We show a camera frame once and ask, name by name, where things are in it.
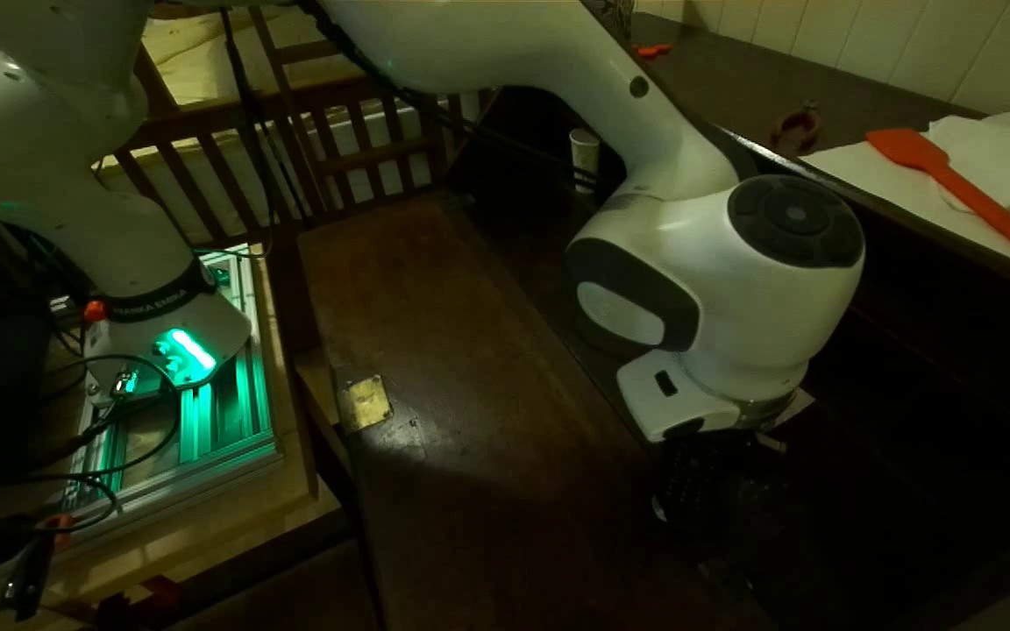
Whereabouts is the brown wooden cabinet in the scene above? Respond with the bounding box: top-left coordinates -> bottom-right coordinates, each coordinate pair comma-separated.
281,188 -> 830,631

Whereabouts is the white paper cup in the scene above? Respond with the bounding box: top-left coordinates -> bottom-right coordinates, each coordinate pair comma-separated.
568,128 -> 601,192

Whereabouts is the orange spatula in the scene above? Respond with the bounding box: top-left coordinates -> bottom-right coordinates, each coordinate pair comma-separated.
865,128 -> 1010,280

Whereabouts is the white cloth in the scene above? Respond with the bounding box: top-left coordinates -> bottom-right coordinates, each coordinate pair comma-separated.
801,106 -> 1010,274

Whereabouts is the wooden slatted crib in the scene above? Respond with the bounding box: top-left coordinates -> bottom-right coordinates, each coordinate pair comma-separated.
95,7 -> 493,250

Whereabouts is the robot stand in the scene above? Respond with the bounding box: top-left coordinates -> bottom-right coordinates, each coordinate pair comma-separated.
56,245 -> 283,528

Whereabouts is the black clamp with orange tips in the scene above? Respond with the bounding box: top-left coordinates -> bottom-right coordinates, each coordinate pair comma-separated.
0,515 -> 76,619

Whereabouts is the black cable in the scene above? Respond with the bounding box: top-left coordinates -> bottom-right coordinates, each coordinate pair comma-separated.
0,352 -> 184,537

